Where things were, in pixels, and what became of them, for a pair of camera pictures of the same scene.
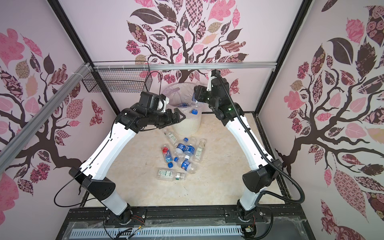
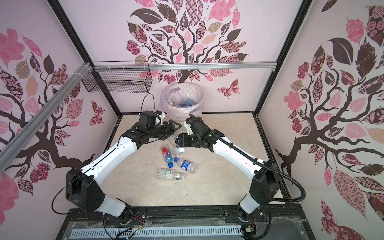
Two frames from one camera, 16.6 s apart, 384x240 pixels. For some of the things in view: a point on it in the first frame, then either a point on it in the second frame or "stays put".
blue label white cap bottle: [188, 150] → [177, 150]
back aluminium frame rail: [181, 66] stays put
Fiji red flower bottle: [167, 155] stays put
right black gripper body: [207, 98] → [190, 141]
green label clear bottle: [197, 157] → [171, 102]
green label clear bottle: [168, 174] stays put
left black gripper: [169, 119] → [169, 131]
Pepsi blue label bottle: [186, 165] stays put
